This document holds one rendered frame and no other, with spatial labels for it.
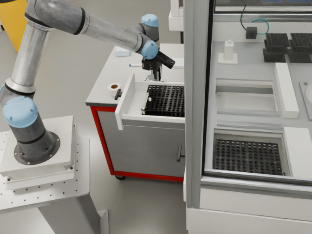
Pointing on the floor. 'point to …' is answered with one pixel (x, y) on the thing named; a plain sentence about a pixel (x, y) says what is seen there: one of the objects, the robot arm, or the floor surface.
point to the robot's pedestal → (69, 210)
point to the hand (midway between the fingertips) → (159, 81)
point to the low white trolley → (111, 102)
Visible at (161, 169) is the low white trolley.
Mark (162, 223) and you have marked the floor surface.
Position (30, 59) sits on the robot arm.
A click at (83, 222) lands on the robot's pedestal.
